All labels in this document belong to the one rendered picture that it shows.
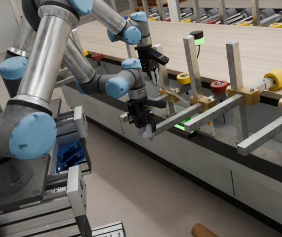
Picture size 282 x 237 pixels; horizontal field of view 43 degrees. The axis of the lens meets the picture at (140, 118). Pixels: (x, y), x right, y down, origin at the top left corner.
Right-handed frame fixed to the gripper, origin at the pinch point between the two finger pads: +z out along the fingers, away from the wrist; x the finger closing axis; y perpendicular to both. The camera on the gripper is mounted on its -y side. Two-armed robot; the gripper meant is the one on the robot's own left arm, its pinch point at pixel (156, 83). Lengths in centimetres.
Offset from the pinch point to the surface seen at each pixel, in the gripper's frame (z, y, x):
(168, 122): 7.2, -19.0, 22.5
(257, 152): 23, -53, 13
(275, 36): 3, -34, -80
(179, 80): 3.6, -5.0, -13.5
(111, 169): 93, 88, -32
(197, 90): 2.0, -23.1, 1.2
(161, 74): -2.1, 1.1, -7.1
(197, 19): 4, 50, -141
